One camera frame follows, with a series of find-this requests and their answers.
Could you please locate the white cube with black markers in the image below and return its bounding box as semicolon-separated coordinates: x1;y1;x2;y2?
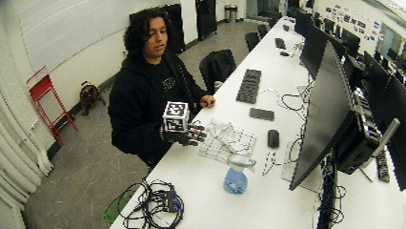
160;100;190;134

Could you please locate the black smartphone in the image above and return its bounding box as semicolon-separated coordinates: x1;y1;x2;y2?
247;107;276;122

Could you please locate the blue spray bottle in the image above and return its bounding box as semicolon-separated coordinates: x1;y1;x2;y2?
222;154;256;196

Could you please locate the the person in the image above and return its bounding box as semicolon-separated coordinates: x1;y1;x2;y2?
106;7;216;170

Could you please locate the black computer mouse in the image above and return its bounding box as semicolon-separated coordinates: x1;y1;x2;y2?
266;129;282;149

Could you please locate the black office chair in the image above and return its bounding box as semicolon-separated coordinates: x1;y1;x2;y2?
198;49;238;95
243;31;260;52

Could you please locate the brown backpack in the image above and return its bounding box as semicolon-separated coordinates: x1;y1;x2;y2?
78;80;106;116

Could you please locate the green chair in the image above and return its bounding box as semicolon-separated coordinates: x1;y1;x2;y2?
102;188;137;225

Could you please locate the large black monitor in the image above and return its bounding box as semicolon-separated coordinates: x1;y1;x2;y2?
287;41;360;192

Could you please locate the small black keyboard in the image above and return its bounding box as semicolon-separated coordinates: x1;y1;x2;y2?
274;37;287;51

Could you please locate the black cabinet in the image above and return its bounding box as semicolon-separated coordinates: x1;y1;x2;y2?
194;0;218;42

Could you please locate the silver trash can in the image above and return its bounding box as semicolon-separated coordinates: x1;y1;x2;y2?
223;4;238;24

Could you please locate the black desktop computer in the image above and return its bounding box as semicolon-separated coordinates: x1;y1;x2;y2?
336;92;383;176

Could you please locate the clear wire grid rack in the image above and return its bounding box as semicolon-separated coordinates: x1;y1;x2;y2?
196;118;256;165

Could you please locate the bundle of black cables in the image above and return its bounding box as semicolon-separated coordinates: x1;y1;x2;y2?
119;178;184;229

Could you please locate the black cable on table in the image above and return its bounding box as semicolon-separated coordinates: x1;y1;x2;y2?
256;88;310;122

